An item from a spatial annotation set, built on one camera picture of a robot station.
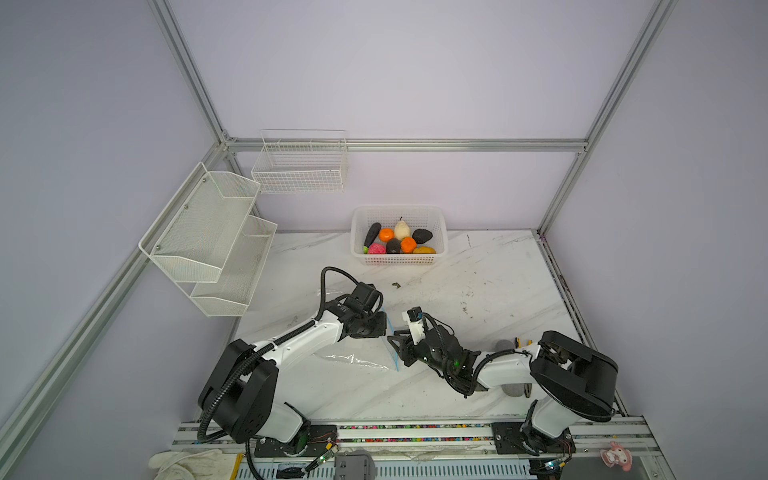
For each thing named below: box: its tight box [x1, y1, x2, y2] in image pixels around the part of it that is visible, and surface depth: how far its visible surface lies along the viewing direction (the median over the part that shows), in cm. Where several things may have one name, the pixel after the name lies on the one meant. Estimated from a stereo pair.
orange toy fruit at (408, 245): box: [400, 236, 417, 254], surface depth 113 cm
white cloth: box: [148, 449, 237, 480], surface depth 70 cm
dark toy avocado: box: [412, 228, 433, 244], surface depth 117 cm
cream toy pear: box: [394, 216, 410, 241], surface depth 117 cm
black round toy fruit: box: [386, 238, 400, 254], surface depth 113 cm
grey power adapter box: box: [334, 453, 376, 480], surface depth 71 cm
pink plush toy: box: [600, 441, 633, 472], surface depth 71 cm
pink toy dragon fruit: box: [368, 243, 387, 255], surface depth 110 cm
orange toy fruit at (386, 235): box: [379, 228, 395, 243], surface depth 117 cm
